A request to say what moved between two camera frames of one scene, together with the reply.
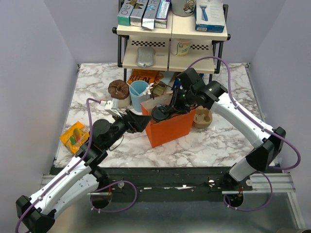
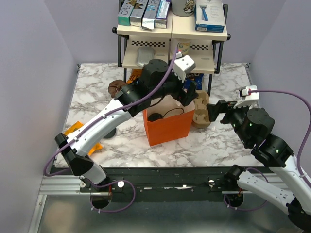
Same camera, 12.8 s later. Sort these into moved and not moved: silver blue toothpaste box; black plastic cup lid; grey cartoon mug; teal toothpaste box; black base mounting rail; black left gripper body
Moved: black plastic cup lid; black left gripper body
Not moved: black base mounting rail; teal toothpaste box; silver blue toothpaste box; grey cartoon mug
